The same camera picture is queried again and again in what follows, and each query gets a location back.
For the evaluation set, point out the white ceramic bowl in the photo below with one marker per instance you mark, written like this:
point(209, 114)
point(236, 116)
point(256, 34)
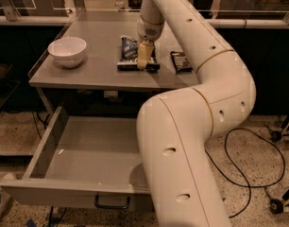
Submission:
point(68, 51)

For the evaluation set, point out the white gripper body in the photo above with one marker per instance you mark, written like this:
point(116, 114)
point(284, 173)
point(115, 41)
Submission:
point(148, 31)

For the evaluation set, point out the grey open top drawer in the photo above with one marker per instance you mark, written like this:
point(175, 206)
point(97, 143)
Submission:
point(80, 157)

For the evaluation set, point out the grey metal table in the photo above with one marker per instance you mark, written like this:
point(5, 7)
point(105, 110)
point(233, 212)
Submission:
point(102, 30)

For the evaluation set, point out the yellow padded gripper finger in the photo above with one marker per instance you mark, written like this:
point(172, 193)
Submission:
point(145, 50)

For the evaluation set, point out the black caster wheel lower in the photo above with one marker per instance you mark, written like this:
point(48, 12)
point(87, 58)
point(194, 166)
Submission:
point(276, 206)

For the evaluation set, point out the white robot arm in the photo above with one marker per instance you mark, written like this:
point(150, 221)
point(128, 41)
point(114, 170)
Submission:
point(173, 127)

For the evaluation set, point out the black caster wheel upper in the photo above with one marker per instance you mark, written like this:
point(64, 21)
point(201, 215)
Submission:
point(275, 135)

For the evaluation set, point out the clear plastic water bottle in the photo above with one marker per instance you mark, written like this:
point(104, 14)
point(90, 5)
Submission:
point(119, 4)

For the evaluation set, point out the black caster wheel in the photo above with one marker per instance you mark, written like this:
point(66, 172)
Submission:
point(276, 206)
point(275, 135)

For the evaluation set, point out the blue chip bag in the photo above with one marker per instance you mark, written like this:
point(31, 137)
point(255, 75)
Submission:
point(129, 57)

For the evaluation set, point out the black drawer handle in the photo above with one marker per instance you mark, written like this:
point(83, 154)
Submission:
point(111, 203)

